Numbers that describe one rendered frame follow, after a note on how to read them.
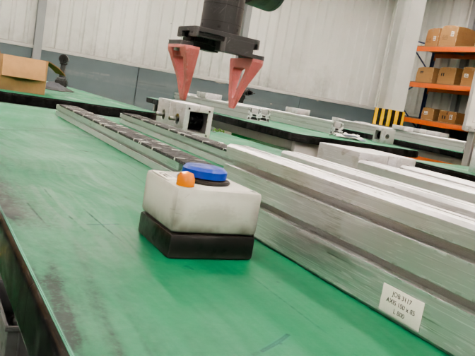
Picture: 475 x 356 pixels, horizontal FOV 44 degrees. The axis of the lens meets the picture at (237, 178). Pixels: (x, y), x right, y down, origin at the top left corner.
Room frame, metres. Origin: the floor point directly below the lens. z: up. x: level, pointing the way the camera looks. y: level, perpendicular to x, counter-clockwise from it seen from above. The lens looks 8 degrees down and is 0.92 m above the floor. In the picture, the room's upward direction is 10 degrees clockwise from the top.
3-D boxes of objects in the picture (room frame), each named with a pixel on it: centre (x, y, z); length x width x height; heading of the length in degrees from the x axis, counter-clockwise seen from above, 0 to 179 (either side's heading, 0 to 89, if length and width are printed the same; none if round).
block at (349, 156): (0.81, -0.16, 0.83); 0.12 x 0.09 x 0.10; 119
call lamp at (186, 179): (0.47, 0.04, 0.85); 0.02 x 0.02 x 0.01
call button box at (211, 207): (0.52, 0.02, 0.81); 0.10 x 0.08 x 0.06; 119
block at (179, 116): (1.69, 0.17, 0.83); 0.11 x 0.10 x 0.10; 123
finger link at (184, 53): (0.82, 0.08, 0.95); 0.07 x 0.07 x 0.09; 30
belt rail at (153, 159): (1.28, 0.30, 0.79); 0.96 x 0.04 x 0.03; 29
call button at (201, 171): (0.51, 0.03, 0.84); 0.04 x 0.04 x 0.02
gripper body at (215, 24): (0.84, 0.06, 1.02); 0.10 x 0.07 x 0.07; 120
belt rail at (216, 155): (1.37, 0.14, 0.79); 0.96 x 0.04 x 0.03; 29
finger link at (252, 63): (0.85, 0.04, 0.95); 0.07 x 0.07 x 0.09; 30
